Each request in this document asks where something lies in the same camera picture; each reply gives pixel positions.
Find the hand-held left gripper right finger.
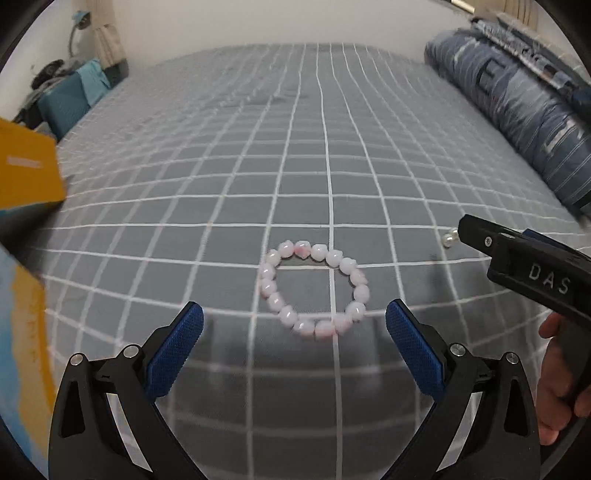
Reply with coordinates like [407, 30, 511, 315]
[385, 299, 542, 480]

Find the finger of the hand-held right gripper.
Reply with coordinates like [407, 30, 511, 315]
[523, 229, 591, 271]
[457, 215, 506, 254]

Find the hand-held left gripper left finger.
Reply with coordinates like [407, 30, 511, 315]
[48, 301, 218, 480]

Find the pink bead bracelet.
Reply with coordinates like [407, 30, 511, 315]
[259, 240, 371, 340]

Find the blue and yellow cardboard box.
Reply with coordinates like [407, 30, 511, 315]
[0, 117, 68, 467]

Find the person's right hand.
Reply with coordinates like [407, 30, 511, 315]
[538, 311, 583, 446]

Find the blue striped folded quilt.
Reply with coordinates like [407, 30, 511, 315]
[424, 28, 591, 217]

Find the grey checked bed sheet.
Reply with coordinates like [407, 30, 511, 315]
[28, 42, 587, 480]

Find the beige curtain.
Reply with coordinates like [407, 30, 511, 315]
[503, 0, 541, 21]
[89, 0, 131, 79]

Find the teal cushion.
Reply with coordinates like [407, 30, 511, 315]
[38, 59, 112, 141]

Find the black clutter on desk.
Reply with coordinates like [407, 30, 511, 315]
[16, 59, 77, 125]

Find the blue desk lamp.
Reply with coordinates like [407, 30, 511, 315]
[68, 11, 92, 58]

